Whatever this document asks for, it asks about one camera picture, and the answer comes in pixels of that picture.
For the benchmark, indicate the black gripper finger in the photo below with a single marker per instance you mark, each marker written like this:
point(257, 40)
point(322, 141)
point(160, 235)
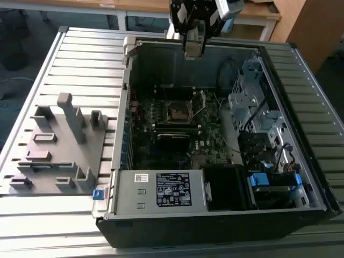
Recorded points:
point(204, 37)
point(185, 45)

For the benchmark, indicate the silver CPU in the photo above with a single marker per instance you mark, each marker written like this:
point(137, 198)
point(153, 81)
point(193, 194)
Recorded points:
point(193, 49)

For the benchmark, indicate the CPU socket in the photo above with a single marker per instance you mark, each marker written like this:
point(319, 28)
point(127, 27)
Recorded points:
point(178, 114)

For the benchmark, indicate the black RAM slot bank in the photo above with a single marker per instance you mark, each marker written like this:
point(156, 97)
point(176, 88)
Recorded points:
point(176, 126)

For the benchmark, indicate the metal drive cage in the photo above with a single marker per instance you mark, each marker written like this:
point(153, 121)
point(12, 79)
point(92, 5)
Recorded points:
point(237, 100)

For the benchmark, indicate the green motherboard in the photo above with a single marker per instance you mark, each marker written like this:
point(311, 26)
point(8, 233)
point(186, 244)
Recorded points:
point(212, 139)

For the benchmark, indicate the black graphics card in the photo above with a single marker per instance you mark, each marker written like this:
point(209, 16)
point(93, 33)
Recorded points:
point(172, 145)

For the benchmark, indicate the wooden cabinet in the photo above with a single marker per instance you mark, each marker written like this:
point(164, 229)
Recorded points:
point(317, 27)

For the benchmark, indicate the chipset heatsink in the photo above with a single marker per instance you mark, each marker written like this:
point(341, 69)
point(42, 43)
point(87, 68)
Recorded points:
point(199, 160)

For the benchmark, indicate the blue disk carrier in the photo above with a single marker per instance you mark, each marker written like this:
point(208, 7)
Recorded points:
point(259, 179)

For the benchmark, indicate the grey parts rack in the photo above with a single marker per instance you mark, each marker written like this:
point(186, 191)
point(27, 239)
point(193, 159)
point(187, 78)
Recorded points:
point(67, 150)

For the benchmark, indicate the grey power supply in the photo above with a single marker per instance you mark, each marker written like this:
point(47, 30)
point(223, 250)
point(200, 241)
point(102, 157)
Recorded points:
point(126, 193)

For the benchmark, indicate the blue plastic clip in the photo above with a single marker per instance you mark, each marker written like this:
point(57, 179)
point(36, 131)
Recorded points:
point(297, 180)

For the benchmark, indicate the black office chair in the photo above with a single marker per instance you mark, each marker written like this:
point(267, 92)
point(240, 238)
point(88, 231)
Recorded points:
point(13, 40)

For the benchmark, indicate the black hard disk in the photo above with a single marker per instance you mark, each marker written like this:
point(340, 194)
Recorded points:
point(271, 196)

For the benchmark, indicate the blue case latch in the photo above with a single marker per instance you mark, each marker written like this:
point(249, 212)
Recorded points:
point(97, 194)

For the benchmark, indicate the black PC case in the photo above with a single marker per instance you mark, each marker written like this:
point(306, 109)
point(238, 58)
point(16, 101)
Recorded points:
point(215, 231)

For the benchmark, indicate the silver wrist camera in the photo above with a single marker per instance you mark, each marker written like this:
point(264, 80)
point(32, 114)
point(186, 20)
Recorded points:
point(228, 8)

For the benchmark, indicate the wooden desk white frame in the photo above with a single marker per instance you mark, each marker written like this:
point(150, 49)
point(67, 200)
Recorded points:
point(53, 4)
point(142, 5)

